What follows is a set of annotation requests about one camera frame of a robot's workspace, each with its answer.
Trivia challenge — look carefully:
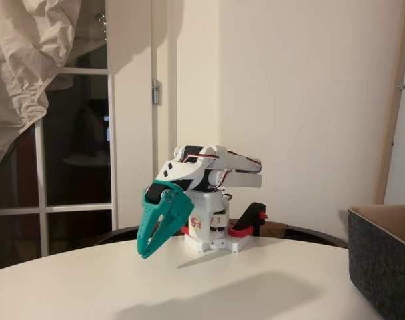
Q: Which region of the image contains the white glazed door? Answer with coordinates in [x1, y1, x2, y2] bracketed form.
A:
[0, 0, 178, 264]

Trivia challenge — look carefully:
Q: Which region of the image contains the wooden frame with pale panel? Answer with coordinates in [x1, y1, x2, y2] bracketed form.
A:
[372, 0, 405, 205]

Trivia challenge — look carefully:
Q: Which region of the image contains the beige crumpled curtain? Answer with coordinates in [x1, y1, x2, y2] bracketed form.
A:
[0, 0, 108, 206]

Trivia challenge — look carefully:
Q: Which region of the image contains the silver door hinge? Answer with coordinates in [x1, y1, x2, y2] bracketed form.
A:
[151, 79, 163, 106]

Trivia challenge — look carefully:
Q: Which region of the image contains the dark curved chair back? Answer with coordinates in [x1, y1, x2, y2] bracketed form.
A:
[95, 225, 350, 249]

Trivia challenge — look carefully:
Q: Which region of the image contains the yellow label F3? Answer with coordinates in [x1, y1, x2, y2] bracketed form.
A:
[208, 215, 227, 229]

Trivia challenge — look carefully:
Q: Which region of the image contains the red white black servo cable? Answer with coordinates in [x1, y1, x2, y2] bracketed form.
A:
[207, 168, 236, 191]
[183, 151, 223, 165]

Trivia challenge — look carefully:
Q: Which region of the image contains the dark grey felt bin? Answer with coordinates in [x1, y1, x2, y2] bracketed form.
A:
[347, 203, 405, 320]

